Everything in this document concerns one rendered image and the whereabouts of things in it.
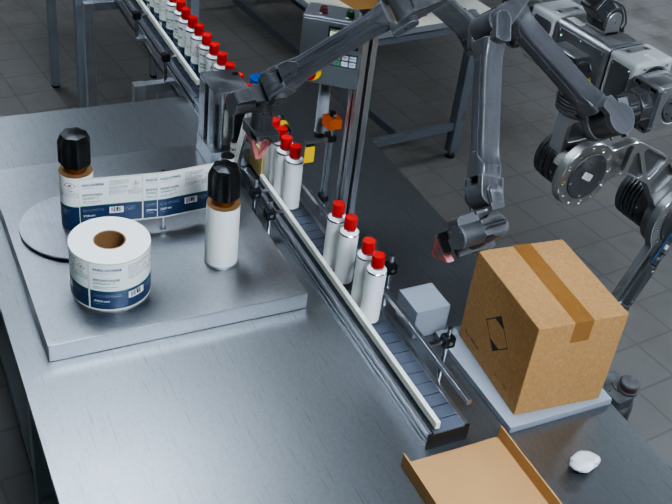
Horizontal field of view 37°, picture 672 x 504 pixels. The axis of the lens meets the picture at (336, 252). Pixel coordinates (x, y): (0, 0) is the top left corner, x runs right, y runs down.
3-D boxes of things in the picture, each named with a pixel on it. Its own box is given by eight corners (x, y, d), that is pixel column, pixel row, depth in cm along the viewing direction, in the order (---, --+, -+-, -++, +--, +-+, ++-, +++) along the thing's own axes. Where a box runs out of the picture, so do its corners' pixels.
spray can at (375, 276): (355, 314, 257) (365, 250, 244) (373, 310, 259) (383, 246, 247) (364, 327, 253) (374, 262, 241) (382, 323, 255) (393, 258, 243)
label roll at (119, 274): (68, 311, 245) (65, 264, 237) (71, 262, 261) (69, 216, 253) (151, 309, 249) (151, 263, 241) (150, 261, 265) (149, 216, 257)
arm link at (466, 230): (500, 181, 215) (476, 187, 222) (458, 192, 209) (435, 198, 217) (514, 235, 215) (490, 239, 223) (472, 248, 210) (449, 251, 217)
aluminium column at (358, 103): (332, 222, 298) (359, 9, 259) (345, 220, 300) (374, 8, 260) (338, 230, 295) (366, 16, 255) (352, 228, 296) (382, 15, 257)
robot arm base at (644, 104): (649, 133, 244) (664, 89, 237) (625, 139, 240) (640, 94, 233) (624, 117, 250) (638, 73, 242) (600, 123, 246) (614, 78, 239)
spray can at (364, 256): (346, 299, 261) (355, 235, 249) (364, 296, 263) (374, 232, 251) (354, 312, 257) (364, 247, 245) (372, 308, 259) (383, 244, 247)
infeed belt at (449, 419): (197, 106, 344) (197, 96, 342) (220, 103, 347) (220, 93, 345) (431, 446, 228) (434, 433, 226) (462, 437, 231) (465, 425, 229)
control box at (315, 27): (303, 65, 277) (309, 0, 266) (363, 76, 276) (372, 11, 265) (296, 81, 269) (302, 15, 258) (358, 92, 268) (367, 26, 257)
